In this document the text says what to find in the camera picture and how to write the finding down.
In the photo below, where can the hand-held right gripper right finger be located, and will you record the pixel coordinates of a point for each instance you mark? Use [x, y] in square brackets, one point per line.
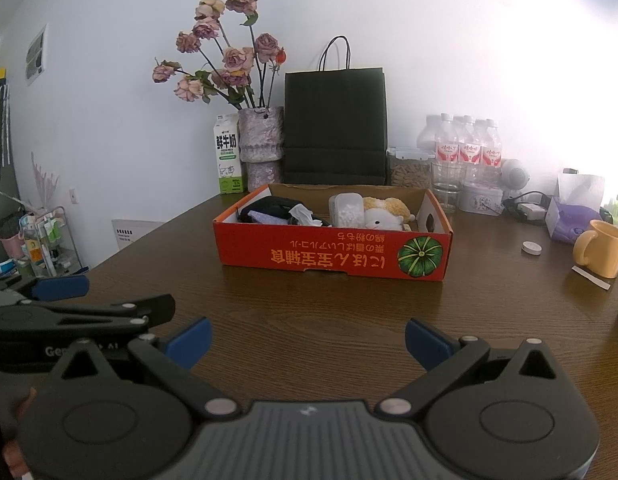
[426, 342]

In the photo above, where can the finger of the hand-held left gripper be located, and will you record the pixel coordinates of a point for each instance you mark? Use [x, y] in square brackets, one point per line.
[139, 310]
[59, 287]

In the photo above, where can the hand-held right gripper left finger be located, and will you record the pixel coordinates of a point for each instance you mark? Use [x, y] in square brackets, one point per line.
[191, 340]

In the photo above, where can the white yellow plush sheep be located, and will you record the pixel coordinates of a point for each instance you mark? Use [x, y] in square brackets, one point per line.
[384, 217]

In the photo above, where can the orange cardboard box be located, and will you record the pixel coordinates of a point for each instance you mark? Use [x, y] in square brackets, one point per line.
[314, 255]

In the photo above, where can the purple cloth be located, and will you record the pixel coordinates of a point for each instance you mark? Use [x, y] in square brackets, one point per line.
[266, 217]

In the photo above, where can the clear cotton swab container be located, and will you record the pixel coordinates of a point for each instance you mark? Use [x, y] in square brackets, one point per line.
[346, 210]

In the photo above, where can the black zip pouch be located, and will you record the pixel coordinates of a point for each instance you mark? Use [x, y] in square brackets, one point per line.
[269, 205]

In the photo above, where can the large white tissue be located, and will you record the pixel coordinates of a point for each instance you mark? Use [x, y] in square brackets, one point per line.
[300, 212]

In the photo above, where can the brown wooden desktop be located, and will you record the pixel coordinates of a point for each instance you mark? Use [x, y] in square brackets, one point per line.
[309, 300]

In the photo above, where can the person's left hand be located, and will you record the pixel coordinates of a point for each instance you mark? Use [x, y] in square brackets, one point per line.
[25, 402]

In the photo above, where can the metal shelf rack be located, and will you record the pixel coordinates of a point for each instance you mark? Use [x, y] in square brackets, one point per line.
[44, 240]

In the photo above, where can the dried pampas grass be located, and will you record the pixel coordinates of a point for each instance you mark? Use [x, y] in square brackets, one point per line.
[46, 185]

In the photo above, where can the white round cap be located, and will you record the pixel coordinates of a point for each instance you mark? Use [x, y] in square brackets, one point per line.
[531, 248]

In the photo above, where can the white printed tin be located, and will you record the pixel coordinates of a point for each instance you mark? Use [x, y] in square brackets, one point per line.
[481, 200]

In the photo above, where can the clear glass cup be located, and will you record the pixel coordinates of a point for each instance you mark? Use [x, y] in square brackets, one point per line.
[446, 185]

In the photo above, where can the clear grain container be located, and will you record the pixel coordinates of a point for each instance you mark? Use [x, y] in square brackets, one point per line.
[406, 175]

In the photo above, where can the white power adapter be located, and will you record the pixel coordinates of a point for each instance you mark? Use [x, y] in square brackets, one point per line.
[533, 211]

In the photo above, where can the white paper strip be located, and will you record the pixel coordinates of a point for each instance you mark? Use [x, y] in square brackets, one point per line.
[591, 278]

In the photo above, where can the white green milk carton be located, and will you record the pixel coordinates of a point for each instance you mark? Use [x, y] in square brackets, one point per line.
[228, 155]

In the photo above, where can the purple tissue box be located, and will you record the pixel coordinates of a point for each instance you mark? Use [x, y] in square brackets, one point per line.
[569, 222]

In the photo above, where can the wrapped water bottle pack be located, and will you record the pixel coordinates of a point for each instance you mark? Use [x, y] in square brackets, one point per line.
[469, 152]

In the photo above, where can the yellow mug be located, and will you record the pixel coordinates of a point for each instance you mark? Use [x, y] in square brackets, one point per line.
[606, 250]

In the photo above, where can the purple textured vase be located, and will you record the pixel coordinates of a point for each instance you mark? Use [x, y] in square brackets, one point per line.
[259, 140]

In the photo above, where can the small green bottle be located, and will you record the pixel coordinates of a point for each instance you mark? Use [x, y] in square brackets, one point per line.
[616, 210]

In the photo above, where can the black paper bag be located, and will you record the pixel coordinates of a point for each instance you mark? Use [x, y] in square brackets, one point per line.
[334, 125]

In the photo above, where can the dried pink rose bouquet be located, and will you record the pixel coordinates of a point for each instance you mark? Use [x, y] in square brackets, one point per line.
[234, 60]

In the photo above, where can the white wall vent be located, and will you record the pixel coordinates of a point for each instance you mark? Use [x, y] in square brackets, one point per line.
[134, 234]

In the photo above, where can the white wall socket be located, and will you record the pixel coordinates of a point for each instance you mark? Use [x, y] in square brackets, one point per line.
[74, 196]

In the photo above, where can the white round camera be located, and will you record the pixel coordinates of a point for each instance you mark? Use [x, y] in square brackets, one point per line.
[515, 174]

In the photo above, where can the wall notice sheet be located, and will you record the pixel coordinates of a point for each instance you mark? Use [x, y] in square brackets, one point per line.
[36, 55]

